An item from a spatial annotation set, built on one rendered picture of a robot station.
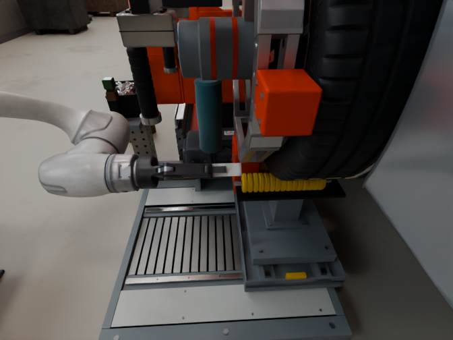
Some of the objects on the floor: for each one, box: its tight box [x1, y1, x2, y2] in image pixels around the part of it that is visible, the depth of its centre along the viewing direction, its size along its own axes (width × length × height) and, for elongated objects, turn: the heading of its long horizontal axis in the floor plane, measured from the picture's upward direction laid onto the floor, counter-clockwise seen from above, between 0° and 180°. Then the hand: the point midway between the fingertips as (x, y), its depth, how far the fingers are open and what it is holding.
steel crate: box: [16, 0, 90, 35], centre depth 505 cm, size 80×99×67 cm
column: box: [130, 124, 158, 161], centre depth 147 cm, size 10×10×42 cm
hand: (226, 169), depth 58 cm, fingers closed
